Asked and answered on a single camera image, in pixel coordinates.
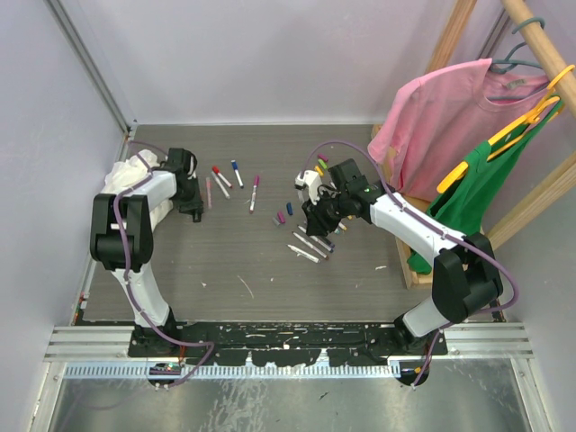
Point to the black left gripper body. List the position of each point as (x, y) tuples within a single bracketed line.
[(189, 200)]

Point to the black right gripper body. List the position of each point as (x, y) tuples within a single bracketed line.
[(328, 211)]

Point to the blue ended white marker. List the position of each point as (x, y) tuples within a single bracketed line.
[(315, 239)]

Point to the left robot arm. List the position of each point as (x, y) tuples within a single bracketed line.
[(138, 193)]

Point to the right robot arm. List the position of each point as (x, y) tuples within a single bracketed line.
[(465, 278)]

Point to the pink barcode labelled pen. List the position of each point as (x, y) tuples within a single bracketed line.
[(208, 184)]

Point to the red capped white marker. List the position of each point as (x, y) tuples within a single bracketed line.
[(221, 176)]

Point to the blue capped white marker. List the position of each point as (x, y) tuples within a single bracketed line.
[(235, 167)]

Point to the white crumpled cloth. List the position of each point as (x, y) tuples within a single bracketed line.
[(127, 173)]

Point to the green tank top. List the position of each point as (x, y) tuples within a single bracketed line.
[(462, 206)]

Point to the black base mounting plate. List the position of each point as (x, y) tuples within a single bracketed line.
[(285, 343)]

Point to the pink t-shirt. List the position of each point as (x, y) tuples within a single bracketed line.
[(437, 119)]

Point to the grey-blue clothes hanger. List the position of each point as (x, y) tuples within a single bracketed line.
[(504, 65)]

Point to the yellow clothes hanger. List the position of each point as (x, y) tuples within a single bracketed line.
[(510, 135)]

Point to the wooden hanging rod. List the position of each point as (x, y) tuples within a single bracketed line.
[(556, 68)]

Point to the white slotted cable duct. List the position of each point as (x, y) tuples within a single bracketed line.
[(151, 370)]

